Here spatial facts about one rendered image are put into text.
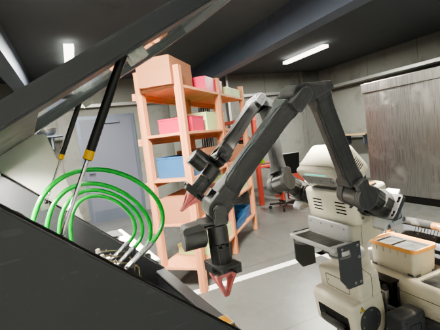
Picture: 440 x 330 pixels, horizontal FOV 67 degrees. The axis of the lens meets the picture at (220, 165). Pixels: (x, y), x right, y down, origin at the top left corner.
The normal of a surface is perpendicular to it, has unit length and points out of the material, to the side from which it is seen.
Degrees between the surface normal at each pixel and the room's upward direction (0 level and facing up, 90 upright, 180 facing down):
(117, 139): 90
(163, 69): 90
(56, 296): 90
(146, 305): 90
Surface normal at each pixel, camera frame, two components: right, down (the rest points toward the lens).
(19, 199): 0.50, 0.02
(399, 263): -0.90, 0.18
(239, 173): 0.32, 0.10
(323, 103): 0.39, 0.36
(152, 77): -0.24, 0.11
